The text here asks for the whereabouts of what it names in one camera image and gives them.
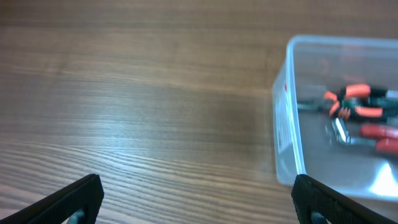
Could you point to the red handled pliers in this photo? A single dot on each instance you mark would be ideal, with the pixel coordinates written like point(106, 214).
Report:
point(385, 137)

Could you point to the green handled screwdriver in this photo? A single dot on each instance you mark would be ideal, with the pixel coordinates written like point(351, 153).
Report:
point(374, 102)

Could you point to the clear plastic container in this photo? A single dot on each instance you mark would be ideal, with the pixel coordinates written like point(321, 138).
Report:
point(305, 142)

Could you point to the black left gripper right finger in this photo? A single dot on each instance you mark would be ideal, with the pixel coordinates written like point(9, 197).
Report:
point(317, 203)

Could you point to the silver L-shaped socket wrench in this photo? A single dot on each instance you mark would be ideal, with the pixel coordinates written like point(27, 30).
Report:
point(343, 136)

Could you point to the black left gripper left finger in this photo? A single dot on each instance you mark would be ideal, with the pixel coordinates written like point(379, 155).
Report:
point(78, 202)

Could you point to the orange black needle-nose pliers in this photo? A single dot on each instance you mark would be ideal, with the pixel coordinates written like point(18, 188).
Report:
point(336, 104)

